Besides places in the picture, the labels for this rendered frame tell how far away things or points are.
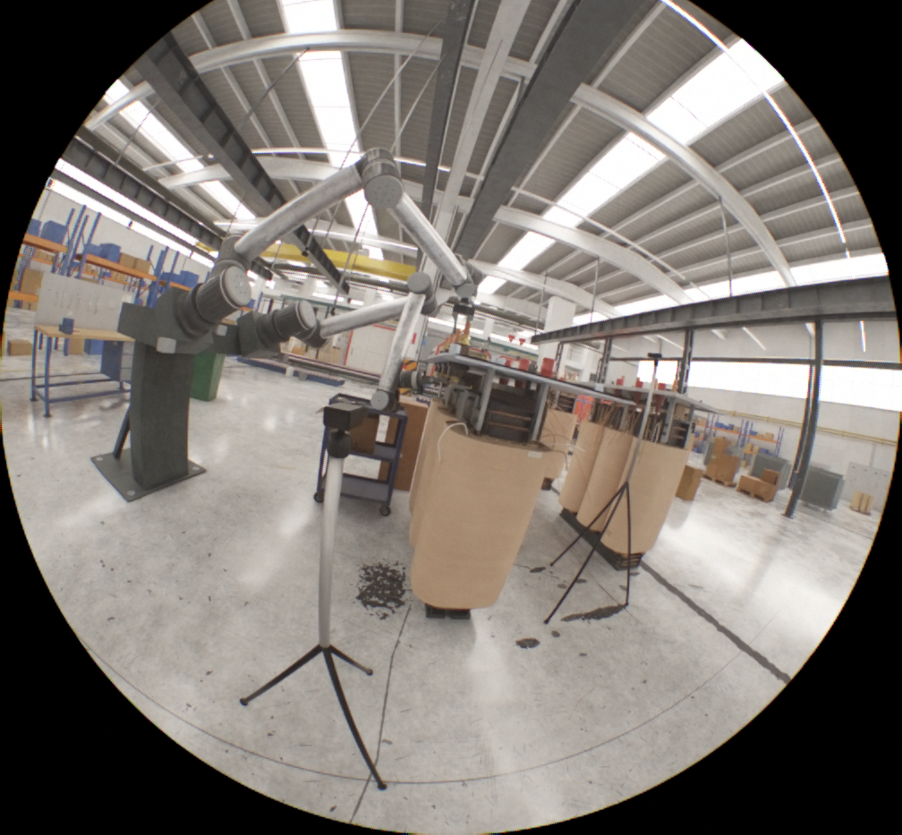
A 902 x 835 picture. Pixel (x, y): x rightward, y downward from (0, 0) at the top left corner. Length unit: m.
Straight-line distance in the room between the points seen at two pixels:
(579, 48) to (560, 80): 0.54
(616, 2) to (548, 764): 4.76
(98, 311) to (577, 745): 5.89
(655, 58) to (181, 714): 11.24
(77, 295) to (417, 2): 9.18
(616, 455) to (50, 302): 6.42
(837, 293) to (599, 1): 7.49
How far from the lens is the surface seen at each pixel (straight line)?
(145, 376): 2.30
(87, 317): 5.02
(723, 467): 10.43
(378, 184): 1.10
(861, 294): 8.90
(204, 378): 5.24
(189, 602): 1.73
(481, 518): 1.25
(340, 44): 9.84
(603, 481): 2.82
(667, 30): 9.57
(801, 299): 9.12
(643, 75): 10.13
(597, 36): 3.68
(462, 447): 1.14
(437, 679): 1.53
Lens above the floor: 1.30
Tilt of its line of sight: 2 degrees down
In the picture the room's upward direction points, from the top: 13 degrees clockwise
